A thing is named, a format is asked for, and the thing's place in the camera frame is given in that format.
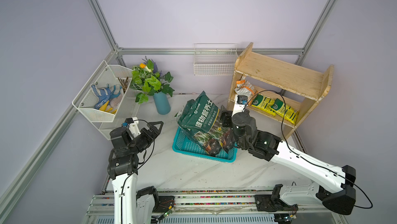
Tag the aluminium frame post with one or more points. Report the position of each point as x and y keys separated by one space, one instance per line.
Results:
x=324 y=15

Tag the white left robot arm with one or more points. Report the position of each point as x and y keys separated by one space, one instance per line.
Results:
x=124 y=174

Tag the dark green soil bag front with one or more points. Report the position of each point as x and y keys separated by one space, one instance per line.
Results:
x=201 y=116

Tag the orange silver snack-like bag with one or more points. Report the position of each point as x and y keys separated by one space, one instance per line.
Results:
x=245 y=88

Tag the white green fertilizer bag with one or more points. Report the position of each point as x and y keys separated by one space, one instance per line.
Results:
x=180 y=115

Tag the white mesh corner rack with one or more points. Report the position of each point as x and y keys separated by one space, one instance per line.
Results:
x=113 y=113

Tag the teal vase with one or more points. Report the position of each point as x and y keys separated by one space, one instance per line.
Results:
x=162 y=103

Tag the dark green soil bag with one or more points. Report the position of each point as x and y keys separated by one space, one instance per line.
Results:
x=201 y=116
x=223 y=135

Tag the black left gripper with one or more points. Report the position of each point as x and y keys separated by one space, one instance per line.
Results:
x=150 y=125

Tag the white wire wall basket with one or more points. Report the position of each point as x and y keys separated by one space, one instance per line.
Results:
x=214 y=59

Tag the blue knitted glove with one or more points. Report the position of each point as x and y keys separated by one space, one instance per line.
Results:
x=104 y=95

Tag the yellow green fertilizer packet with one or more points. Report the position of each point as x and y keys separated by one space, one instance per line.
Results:
x=264 y=104
x=285 y=111

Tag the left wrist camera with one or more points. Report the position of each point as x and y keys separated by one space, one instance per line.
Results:
x=132 y=126

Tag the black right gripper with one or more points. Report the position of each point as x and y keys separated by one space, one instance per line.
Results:
x=226 y=117

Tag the wooden two-tier shelf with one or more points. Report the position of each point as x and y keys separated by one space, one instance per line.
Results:
x=314 y=86

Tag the artificial green plant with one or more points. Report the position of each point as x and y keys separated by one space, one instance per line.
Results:
x=148 y=80

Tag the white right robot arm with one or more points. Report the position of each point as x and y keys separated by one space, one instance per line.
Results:
x=331 y=186

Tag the teal plastic basket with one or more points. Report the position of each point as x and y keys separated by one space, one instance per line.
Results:
x=183 y=145

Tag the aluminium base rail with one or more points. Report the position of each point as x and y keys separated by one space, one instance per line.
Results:
x=201 y=206

